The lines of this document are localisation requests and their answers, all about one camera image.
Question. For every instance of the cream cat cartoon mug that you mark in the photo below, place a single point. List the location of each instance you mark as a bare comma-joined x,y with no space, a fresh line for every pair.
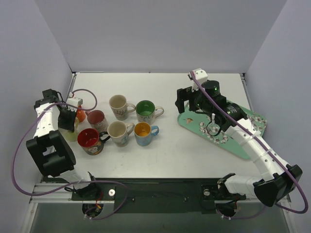
147,112

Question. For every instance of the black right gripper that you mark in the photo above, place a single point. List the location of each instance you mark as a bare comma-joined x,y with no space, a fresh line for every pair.
183,97

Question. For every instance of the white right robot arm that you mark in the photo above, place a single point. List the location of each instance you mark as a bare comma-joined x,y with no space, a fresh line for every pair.
277,178

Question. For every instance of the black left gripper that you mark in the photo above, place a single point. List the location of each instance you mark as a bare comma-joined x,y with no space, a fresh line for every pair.
67,119

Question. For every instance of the cream mug with sea print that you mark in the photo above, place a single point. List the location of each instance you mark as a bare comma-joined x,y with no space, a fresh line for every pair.
119,132

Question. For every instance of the beige mug with red print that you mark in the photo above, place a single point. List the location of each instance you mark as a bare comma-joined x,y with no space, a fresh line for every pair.
120,107

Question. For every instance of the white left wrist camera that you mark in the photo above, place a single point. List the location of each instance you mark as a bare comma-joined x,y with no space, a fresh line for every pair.
73,104

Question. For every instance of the blue butterfly mug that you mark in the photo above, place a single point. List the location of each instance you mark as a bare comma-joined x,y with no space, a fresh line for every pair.
144,133

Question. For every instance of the lime green faceted mug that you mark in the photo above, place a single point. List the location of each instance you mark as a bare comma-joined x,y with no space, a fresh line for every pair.
72,136

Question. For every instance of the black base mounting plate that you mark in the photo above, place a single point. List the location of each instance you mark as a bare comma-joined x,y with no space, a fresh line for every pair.
159,196

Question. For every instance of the orange mug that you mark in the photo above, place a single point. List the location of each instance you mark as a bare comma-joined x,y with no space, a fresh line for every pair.
80,114

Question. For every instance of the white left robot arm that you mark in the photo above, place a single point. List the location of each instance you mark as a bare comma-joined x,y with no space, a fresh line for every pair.
49,149

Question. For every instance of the pink patterned mug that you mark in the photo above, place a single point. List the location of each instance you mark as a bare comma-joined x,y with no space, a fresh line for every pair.
97,120

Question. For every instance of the black mug with red interior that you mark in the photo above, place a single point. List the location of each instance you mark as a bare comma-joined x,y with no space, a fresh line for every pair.
91,141

